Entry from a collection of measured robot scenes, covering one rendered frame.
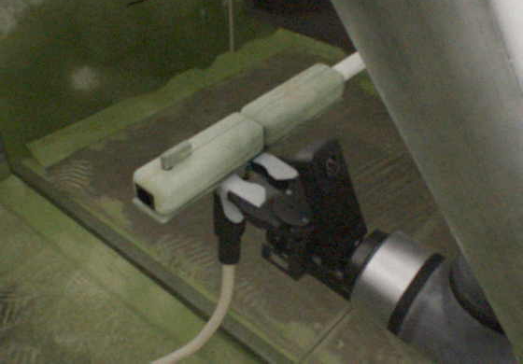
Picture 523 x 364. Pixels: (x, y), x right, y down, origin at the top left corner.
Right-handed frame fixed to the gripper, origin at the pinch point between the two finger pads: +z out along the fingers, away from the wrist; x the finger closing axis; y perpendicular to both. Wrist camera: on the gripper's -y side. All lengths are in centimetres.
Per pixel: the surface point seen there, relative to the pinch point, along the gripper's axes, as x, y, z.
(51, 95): 23, 43, 81
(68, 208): 7, 54, 55
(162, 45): 60, 44, 80
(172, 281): 7, 50, 20
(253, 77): 83, 58, 64
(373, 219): 48, 49, -1
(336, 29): 46.7, 7.9, 15.6
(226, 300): -1.8, 24.3, -1.9
